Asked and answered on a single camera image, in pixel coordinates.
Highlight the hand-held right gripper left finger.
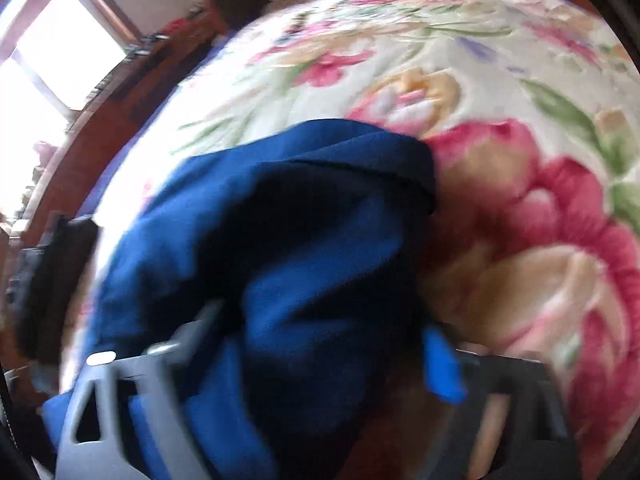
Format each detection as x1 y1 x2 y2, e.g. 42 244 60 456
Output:
55 300 226 480

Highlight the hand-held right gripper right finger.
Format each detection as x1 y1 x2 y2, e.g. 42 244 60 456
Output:
422 327 583 480

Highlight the blue blazer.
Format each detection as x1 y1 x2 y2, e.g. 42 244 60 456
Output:
42 119 438 480

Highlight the pile of black clothes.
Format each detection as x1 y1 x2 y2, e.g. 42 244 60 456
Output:
12 212 101 361

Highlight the window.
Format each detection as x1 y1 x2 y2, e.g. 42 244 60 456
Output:
0 0 131 221

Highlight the floral fleece blanket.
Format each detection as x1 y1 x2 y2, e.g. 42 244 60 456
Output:
60 0 640 480

